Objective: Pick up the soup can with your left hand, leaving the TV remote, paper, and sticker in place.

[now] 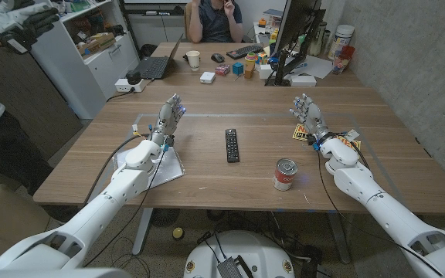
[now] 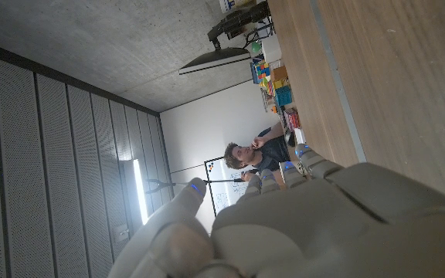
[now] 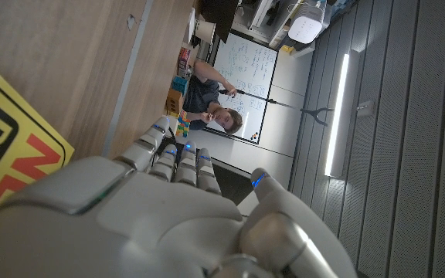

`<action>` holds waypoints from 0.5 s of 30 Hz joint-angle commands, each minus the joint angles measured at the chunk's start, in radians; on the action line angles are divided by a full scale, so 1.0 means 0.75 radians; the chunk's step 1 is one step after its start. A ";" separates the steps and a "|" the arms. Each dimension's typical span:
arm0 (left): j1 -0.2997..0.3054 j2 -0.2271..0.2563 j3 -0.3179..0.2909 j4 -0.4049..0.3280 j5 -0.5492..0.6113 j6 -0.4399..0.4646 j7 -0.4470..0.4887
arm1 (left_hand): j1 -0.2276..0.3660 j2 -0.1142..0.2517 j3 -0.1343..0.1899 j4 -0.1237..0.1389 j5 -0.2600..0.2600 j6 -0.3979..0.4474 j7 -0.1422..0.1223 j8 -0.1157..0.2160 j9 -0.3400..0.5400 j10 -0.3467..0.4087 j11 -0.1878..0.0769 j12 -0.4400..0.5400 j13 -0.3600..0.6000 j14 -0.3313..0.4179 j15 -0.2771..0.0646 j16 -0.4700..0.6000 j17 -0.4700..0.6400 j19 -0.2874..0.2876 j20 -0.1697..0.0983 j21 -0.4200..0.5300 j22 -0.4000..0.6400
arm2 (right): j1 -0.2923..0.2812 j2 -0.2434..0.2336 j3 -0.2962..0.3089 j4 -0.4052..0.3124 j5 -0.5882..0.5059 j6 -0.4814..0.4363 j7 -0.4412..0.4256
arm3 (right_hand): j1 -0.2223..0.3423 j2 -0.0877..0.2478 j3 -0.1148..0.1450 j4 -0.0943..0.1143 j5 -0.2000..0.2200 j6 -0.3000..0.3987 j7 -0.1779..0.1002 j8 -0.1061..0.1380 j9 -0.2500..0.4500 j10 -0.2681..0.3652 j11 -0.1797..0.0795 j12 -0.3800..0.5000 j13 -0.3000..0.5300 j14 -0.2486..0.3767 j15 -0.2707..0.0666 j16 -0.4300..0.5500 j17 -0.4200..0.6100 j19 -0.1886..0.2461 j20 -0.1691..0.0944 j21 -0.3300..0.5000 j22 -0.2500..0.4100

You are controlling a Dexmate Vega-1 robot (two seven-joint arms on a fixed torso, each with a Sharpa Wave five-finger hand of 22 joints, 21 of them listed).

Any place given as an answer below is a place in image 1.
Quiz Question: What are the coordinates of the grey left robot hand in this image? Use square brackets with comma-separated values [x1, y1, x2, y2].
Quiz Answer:
[151, 93, 187, 146]

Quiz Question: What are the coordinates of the red white soup can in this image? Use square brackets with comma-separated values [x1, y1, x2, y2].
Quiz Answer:
[272, 158, 299, 192]

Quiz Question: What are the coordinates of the white low cabinet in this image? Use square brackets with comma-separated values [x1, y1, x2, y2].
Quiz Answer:
[127, 13, 188, 49]

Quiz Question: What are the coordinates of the flat white box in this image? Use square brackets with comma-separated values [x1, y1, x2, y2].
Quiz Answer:
[290, 74, 318, 87]

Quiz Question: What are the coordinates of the black white teleoperation glove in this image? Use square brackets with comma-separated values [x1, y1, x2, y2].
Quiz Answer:
[0, 2, 60, 55]

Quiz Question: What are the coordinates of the black monitor on stand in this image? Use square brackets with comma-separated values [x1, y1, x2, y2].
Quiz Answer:
[264, 0, 327, 86]

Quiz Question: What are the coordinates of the white canister with label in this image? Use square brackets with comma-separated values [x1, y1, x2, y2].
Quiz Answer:
[328, 24, 355, 61]

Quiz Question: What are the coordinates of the grey finned electronics box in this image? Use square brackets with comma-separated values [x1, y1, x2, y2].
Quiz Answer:
[216, 255, 254, 278]

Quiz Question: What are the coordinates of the black keyboard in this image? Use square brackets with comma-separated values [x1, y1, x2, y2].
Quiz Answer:
[226, 44, 265, 61]

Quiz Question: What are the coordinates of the yellow sticker with red letters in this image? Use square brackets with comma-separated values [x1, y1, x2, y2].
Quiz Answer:
[292, 123, 362, 151]

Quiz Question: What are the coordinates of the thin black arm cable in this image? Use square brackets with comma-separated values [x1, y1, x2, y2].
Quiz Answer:
[82, 148, 168, 268]
[315, 148, 444, 277]

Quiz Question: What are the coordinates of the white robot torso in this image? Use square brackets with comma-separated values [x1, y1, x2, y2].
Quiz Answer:
[0, 267, 133, 278]

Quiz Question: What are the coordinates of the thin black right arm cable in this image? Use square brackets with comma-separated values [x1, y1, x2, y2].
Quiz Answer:
[315, 148, 444, 277]

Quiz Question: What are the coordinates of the white power strip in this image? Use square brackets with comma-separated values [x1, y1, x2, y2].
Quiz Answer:
[114, 77, 147, 93]

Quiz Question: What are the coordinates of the seated person in dark shirt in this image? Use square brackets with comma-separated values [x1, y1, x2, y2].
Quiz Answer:
[186, 0, 245, 44]

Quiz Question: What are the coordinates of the white paper sheet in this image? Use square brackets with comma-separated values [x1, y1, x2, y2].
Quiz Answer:
[284, 55, 334, 80]

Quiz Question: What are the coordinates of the black TV remote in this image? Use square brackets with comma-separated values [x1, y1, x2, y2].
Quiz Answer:
[225, 128, 241, 164]

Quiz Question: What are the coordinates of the black bag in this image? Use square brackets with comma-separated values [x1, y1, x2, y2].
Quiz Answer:
[140, 43, 158, 59]

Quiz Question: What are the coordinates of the black power adapter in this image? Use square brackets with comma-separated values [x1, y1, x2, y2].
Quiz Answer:
[125, 69, 142, 86]

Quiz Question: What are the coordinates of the black floor fan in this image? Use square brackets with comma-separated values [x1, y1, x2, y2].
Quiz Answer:
[151, 208, 181, 228]

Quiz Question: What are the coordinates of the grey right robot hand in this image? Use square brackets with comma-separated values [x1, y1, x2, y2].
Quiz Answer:
[289, 93, 331, 144]

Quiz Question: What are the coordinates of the dark metal thermos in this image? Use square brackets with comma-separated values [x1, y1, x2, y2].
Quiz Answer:
[309, 21, 328, 57]

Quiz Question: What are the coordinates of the black laptop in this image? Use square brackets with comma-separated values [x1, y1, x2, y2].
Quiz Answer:
[132, 33, 185, 81]

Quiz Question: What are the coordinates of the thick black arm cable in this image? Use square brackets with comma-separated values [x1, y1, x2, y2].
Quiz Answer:
[84, 133, 152, 205]

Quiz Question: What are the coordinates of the white paper cup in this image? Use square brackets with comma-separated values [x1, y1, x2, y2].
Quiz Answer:
[185, 50, 202, 72]

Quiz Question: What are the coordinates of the white shelf cabinet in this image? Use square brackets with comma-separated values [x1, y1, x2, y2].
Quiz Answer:
[4, 0, 141, 120]

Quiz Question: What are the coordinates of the white paper in plastic sleeve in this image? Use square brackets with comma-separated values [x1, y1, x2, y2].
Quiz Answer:
[113, 145, 186, 190]

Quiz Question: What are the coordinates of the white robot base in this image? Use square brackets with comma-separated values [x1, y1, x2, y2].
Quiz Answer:
[183, 230, 296, 278]

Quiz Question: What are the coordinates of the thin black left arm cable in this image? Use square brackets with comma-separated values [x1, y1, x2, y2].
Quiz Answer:
[82, 148, 168, 268]

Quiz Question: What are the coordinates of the cardboard box on shelf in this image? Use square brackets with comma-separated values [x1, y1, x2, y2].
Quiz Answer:
[76, 32, 117, 56]

